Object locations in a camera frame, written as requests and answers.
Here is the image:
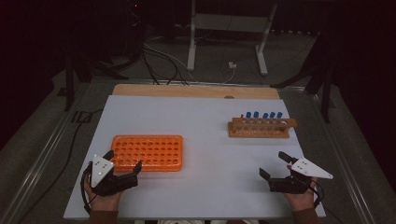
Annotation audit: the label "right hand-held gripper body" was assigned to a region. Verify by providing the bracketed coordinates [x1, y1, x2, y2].
[268, 157, 334, 195]

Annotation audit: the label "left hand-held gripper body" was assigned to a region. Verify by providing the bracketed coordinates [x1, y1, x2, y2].
[89, 154, 139, 198]

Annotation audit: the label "orange plastic tube rack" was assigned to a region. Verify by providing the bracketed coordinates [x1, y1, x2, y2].
[110, 133, 184, 173]

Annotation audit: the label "wooden tube rack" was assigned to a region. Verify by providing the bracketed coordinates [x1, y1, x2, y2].
[227, 117, 298, 139]

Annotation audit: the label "person's right hand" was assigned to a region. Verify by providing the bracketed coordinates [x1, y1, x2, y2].
[284, 164, 319, 213]

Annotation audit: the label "person's left hand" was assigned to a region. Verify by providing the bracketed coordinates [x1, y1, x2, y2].
[83, 182, 124, 213]

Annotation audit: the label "black tripod stand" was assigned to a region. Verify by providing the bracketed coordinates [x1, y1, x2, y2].
[270, 32, 333, 124]
[63, 50, 129, 112]

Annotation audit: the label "dark equipment with red light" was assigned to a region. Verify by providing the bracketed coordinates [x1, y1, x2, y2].
[122, 0, 149, 63]

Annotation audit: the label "white metal stand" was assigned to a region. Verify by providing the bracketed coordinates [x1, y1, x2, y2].
[186, 0, 278, 77]

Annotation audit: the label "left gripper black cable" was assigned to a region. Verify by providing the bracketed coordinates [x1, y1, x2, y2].
[79, 161, 95, 216]

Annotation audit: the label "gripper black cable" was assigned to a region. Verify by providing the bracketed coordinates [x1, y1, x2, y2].
[79, 161, 95, 216]
[309, 178, 344, 224]

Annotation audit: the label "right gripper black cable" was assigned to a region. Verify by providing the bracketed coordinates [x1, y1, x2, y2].
[309, 178, 344, 224]

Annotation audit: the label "thin black floor cable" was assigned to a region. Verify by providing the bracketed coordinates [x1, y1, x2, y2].
[17, 108, 105, 224]

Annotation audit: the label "metal floor rail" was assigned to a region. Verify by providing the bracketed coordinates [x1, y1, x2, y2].
[311, 92, 376, 224]
[0, 83, 92, 224]

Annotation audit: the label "white plug cable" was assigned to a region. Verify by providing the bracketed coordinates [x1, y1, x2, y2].
[221, 67, 236, 85]

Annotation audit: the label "black floor cables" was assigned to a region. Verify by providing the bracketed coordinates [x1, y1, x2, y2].
[140, 46, 190, 87]

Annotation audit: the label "long white floor cable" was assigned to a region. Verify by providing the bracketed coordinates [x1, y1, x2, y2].
[142, 41, 200, 83]

